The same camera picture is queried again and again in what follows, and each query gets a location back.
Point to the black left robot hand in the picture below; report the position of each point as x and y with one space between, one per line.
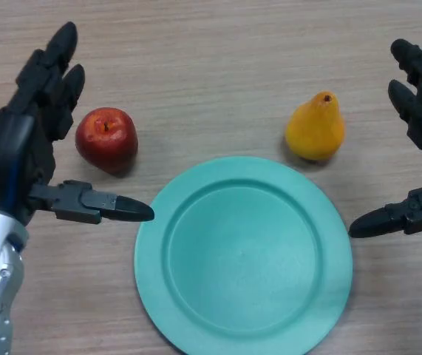
7 148

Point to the red apple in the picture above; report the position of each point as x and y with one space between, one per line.
106 142

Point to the green round plate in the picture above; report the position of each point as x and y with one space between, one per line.
244 259

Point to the yellow pear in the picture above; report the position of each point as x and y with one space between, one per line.
316 129

